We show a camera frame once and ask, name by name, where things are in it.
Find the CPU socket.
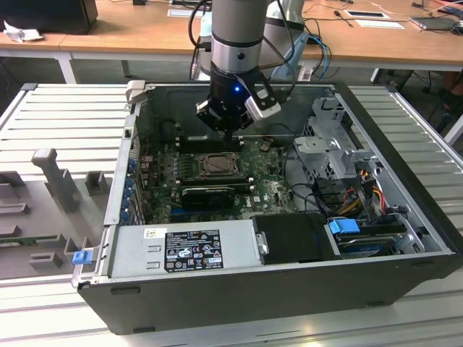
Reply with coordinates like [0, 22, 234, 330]
[197, 151, 244, 179]

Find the white paper sheet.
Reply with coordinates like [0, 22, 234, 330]
[354, 18, 407, 30]

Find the CPU with silver top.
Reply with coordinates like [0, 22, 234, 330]
[208, 155, 234, 171]

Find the gray parts rack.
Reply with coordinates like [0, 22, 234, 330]
[0, 147, 114, 282]

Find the yellow red black wire bundle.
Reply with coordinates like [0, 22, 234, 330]
[339, 180, 390, 216]

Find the silver metal drive cage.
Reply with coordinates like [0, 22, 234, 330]
[292, 95, 384, 189]

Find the open desktop PC case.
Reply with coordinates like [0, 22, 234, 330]
[70, 80, 463, 335]

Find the white framed tablet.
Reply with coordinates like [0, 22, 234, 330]
[343, 9, 391, 19]

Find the wooden desk white frame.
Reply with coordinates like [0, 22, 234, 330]
[59, 0, 463, 86]
[0, 0, 99, 85]

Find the dark data cable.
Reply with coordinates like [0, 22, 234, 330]
[289, 183, 323, 213]
[281, 145, 303, 213]

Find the dark notebook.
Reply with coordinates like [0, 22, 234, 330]
[409, 16, 459, 33]

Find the blue case latch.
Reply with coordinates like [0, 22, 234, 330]
[72, 251, 93, 267]

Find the silver power supply unit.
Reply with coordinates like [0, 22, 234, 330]
[98, 219, 269, 279]

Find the black graphics card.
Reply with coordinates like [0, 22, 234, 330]
[179, 186, 236, 213]

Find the hard disk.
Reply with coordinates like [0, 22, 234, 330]
[336, 234, 399, 260]

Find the thin black wire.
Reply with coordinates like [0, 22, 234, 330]
[266, 123, 297, 140]

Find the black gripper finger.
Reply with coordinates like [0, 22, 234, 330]
[195, 100, 230, 142]
[228, 108, 255, 142]

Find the black plastic shroud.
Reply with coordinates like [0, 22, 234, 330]
[251, 213, 344, 265]

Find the metal wire locking lever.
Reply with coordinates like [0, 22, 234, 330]
[198, 150, 239, 158]
[201, 171, 247, 179]

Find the large black box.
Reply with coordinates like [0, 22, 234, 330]
[0, 0, 99, 36]

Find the crumpled white paper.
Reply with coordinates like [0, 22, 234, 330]
[2, 20, 45, 44]

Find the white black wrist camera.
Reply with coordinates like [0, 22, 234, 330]
[244, 74, 282, 122]

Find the pale blue teach pendant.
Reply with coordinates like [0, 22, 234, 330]
[270, 33, 309, 82]

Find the thin red wire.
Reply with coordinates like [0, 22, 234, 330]
[139, 132, 153, 162]

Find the green motherboard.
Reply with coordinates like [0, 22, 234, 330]
[139, 137, 312, 225]

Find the blue cable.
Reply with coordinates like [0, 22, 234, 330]
[313, 34, 333, 81]

